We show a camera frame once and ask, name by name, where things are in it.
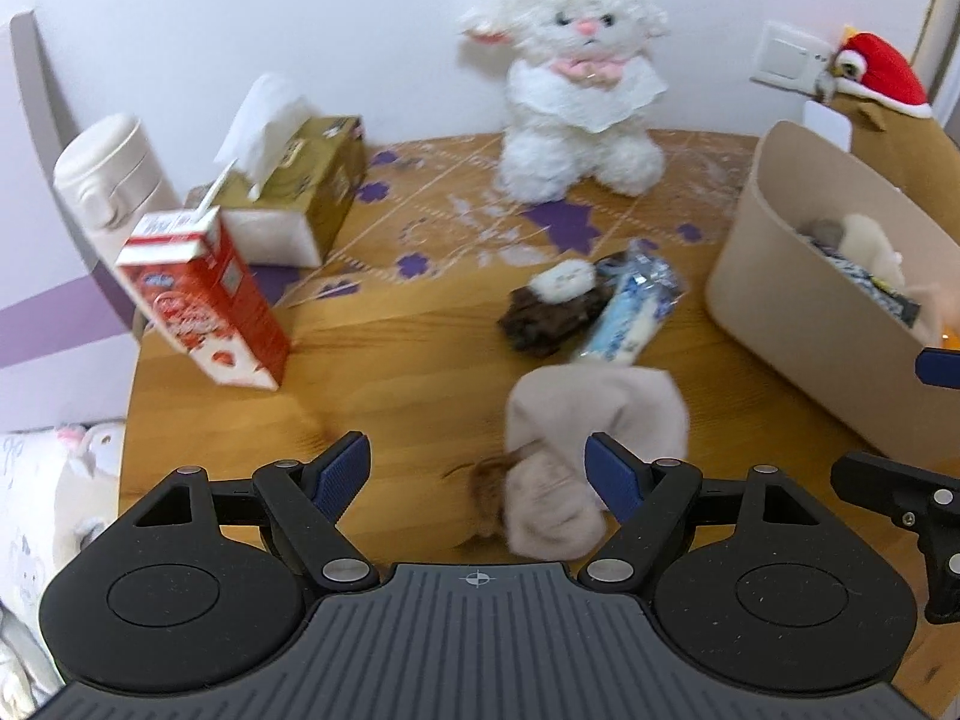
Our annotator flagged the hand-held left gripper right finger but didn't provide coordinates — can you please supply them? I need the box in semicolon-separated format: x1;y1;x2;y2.
585;431;826;593

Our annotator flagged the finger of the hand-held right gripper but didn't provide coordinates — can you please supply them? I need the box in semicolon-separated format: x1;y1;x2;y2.
915;347;960;389
830;451;960;625

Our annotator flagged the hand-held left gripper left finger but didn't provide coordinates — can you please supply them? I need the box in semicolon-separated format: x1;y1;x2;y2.
131;431;380;593

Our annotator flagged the beige storage bin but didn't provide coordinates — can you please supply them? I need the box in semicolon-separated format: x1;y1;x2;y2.
705;120;960;477

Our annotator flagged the wooden desk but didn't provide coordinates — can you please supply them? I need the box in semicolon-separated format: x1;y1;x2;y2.
116;131;960;713

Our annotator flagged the clear blue white plastic packet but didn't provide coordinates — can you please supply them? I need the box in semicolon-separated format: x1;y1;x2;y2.
574;238;687;368

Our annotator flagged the red milk carton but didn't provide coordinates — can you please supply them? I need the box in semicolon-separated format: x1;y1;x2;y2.
114;161;292;392

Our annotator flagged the brown plush with red hat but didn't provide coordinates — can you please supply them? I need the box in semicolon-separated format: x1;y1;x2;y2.
814;90;960;200

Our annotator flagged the clear mat with purple flowers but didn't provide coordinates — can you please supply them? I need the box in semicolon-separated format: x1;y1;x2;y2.
247;133;762;310

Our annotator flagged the white card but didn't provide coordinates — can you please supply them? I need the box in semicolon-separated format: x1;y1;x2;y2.
802;100;854;155

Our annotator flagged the gold tissue box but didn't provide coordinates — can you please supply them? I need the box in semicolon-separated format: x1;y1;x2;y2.
202;73;368;267

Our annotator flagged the red bird plush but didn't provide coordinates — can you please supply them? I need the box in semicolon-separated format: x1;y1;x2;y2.
817;24;935;119

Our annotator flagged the printed white bedding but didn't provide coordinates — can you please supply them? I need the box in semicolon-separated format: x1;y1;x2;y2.
0;420;128;713

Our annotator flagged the white sheep plush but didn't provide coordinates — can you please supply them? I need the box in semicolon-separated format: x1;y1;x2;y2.
459;0;670;203

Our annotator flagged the white thermos bottle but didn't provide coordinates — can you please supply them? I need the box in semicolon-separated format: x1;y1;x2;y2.
52;114;185;271

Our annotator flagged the grey board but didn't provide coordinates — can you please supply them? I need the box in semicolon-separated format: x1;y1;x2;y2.
7;9;147;338

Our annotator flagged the brown hair tie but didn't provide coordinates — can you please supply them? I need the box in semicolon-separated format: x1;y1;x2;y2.
442;457;515;541

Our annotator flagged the white wall switch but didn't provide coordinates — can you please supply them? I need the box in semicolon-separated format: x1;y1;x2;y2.
750;19;833;91

